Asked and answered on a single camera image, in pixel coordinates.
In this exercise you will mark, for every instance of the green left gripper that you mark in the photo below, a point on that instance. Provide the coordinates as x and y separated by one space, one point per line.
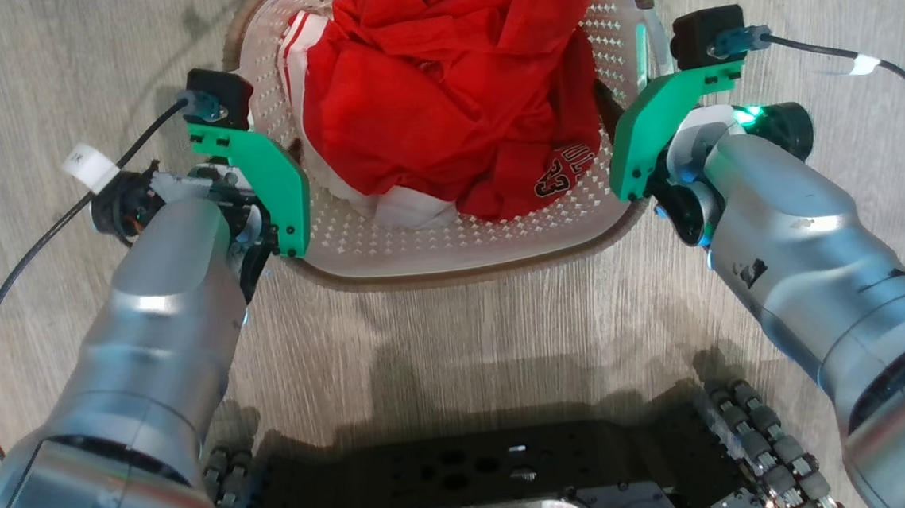
276 186

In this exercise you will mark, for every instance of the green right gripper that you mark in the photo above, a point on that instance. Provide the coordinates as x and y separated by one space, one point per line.
647 133

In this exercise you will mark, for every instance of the white perforated laundry basket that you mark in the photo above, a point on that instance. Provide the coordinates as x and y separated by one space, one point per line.
436 249

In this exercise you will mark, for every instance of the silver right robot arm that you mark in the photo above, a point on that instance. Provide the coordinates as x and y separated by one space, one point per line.
802 245

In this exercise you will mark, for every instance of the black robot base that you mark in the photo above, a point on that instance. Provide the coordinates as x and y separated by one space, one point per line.
405 480

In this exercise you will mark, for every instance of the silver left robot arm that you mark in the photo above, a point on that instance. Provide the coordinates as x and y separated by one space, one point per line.
155 323

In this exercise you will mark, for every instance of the red sports jersey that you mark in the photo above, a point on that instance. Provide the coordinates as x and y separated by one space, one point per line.
441 87

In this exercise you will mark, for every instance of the left roller wheel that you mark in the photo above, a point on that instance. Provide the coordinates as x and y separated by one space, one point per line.
228 481

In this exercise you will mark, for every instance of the roller wheel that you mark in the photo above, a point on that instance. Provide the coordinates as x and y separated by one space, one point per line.
228 481
769 447

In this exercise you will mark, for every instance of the right roller wheel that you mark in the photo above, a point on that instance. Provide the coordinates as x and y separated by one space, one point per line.
769 447

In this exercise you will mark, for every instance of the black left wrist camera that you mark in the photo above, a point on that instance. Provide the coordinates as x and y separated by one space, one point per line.
220 96

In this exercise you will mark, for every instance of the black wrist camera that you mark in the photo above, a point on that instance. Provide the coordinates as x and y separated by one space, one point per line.
220 96
704 33

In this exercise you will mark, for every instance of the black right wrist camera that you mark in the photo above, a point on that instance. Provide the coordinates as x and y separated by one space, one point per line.
704 33

